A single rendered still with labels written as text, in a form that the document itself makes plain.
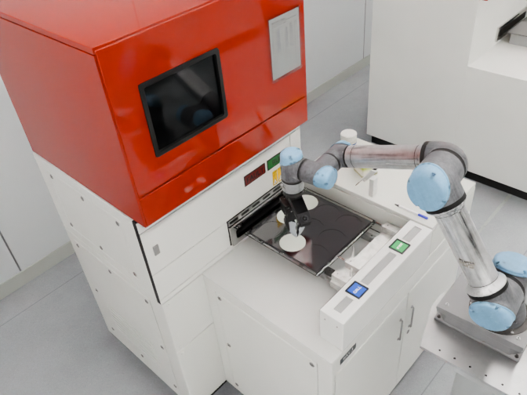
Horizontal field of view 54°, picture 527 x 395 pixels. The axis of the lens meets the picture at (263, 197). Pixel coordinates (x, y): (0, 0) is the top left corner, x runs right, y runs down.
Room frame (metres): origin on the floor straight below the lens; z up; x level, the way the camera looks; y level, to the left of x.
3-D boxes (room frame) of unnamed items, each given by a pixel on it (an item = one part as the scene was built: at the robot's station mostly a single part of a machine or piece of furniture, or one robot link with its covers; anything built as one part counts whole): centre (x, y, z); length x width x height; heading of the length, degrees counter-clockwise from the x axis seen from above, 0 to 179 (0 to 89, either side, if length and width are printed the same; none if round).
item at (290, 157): (1.41, -0.11, 1.29); 0.09 x 0.08 x 0.11; 50
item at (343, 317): (1.23, -0.37, 0.89); 0.55 x 0.09 x 0.14; 133
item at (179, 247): (1.57, 0.12, 1.02); 0.82 x 0.03 x 0.40; 133
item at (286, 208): (1.42, -0.10, 1.13); 0.09 x 0.08 x 0.12; 15
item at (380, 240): (1.35, -0.37, 0.87); 0.36 x 0.08 x 0.03; 133
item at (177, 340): (1.81, 0.36, 0.41); 0.82 x 0.71 x 0.82; 133
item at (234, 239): (1.68, -0.02, 0.89); 0.44 x 0.02 x 0.10; 133
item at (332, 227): (1.53, -0.17, 0.90); 0.34 x 0.34 x 0.01; 43
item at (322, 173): (1.36, -0.19, 1.29); 0.11 x 0.11 x 0.08; 50
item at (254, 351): (1.51, -0.30, 0.41); 0.97 x 0.64 x 0.82; 133
